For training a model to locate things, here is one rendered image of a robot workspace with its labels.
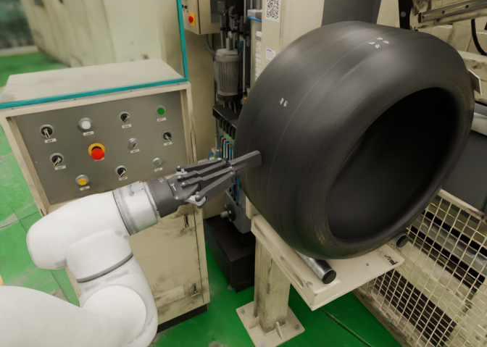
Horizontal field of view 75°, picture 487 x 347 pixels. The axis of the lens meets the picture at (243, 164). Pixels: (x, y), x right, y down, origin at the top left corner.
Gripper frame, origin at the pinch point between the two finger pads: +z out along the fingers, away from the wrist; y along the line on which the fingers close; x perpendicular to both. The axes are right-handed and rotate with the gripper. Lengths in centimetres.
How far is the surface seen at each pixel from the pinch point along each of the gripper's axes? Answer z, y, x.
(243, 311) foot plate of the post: 3, 41, 124
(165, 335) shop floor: -37, 49, 121
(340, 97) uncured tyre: 16.4, -9.5, -12.9
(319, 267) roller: 13.0, -8.9, 35.3
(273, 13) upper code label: 27.8, 30.7, -20.6
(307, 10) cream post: 35.0, 25.0, -20.6
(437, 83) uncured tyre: 38.4, -12.9, -10.1
